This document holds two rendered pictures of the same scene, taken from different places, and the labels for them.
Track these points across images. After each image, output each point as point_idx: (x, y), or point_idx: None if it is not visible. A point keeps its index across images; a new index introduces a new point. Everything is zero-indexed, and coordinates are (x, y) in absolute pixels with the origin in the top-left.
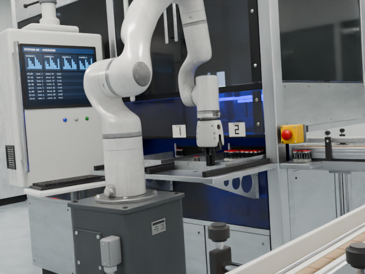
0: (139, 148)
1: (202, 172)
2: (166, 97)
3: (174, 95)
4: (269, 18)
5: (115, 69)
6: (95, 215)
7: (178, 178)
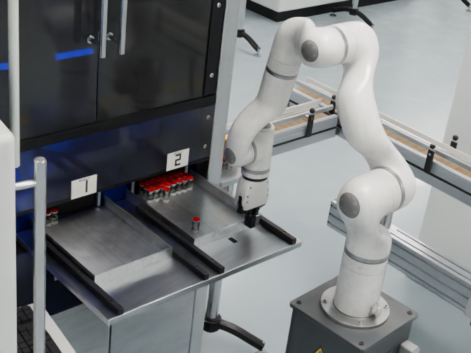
0: None
1: (293, 239)
2: (63, 139)
3: (79, 134)
4: (237, 16)
5: (411, 190)
6: (389, 339)
7: (264, 258)
